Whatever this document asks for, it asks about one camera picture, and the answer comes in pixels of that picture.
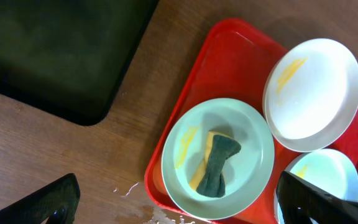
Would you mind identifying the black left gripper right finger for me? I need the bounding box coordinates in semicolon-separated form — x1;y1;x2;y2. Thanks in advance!
276;171;358;224

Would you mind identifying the mint green plate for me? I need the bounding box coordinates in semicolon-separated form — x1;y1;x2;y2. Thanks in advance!
161;98;275;220

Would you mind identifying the white plate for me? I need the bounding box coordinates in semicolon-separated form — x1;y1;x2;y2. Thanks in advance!
262;38;358;152

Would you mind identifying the red plastic tray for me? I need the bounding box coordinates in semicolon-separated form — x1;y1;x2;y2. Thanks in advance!
144;19;358;214

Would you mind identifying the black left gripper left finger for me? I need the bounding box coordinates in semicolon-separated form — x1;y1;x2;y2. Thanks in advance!
0;173;80;224

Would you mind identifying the black rectangular tray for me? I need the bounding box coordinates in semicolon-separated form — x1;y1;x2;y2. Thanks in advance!
0;0;158;126

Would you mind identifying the light blue plate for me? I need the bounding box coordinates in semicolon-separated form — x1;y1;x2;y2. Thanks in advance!
273;149;358;223

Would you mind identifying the green yellow sponge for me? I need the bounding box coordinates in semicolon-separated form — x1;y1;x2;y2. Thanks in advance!
189;131;241;198

